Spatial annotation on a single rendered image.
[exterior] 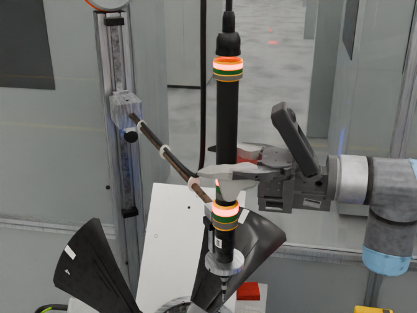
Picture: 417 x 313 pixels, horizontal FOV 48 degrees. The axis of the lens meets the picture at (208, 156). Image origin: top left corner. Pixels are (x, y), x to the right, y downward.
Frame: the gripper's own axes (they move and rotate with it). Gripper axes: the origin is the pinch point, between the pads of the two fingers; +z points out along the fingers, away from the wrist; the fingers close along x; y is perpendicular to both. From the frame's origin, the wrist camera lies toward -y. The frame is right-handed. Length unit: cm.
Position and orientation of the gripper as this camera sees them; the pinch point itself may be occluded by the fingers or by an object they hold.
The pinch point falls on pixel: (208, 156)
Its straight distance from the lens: 74.8
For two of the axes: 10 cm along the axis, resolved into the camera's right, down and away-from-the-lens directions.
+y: 0.0, 9.1, 4.2
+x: 1.8, -4.1, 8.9
